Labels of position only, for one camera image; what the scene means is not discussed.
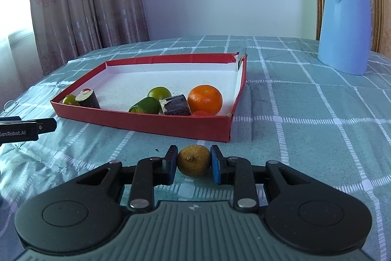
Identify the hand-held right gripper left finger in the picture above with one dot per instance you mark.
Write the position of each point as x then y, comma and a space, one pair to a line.
171, 164

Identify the red cherry tomato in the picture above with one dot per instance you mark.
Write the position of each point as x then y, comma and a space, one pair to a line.
200, 113
86, 90

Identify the orange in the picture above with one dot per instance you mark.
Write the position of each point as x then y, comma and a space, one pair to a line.
204, 99

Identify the red cardboard box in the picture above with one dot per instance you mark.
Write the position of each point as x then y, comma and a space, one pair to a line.
152, 126

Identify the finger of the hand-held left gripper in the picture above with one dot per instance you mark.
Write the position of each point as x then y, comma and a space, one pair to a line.
47, 125

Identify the large green tomato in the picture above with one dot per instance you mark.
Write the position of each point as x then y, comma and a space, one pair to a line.
158, 92

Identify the brown patterned curtain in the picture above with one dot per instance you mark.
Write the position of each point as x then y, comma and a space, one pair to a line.
88, 4

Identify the green cucumber piece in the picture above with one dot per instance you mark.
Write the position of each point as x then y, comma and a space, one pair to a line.
148, 105

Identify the white sheer curtain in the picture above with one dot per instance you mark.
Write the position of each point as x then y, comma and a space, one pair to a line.
18, 62

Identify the dark purple eggplant piece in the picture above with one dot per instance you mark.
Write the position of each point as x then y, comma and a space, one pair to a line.
90, 100
178, 105

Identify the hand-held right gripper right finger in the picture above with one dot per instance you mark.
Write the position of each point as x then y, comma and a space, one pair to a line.
216, 164

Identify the blue electric kettle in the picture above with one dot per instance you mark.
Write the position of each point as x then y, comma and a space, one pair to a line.
343, 28

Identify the brown round fruit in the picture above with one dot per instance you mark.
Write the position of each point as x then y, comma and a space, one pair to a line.
194, 161

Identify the small green lime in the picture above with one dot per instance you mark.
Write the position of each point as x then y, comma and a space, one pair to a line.
69, 100

